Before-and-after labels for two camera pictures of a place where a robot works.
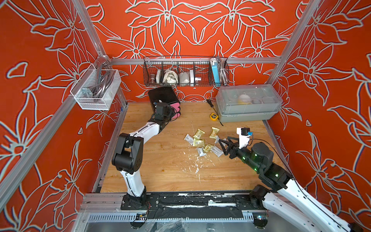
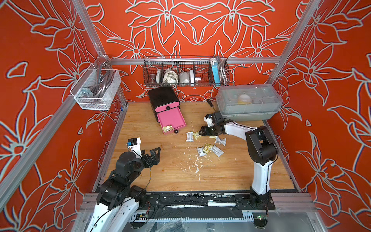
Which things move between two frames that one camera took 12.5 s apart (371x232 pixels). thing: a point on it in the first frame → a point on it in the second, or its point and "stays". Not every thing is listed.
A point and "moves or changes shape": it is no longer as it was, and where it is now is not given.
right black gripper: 230,148 → 205,132
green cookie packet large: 200,143 → 167,128
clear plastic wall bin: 96,89 stays
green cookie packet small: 206,148 stays
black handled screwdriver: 211,104 stays
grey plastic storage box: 236,103 stays
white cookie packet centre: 201,152 stays
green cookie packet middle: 198,134 stays
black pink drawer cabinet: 165,95 moves or changes shape
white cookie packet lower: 217,151 stays
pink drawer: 177,115 moves or changes shape
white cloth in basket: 170,77 stays
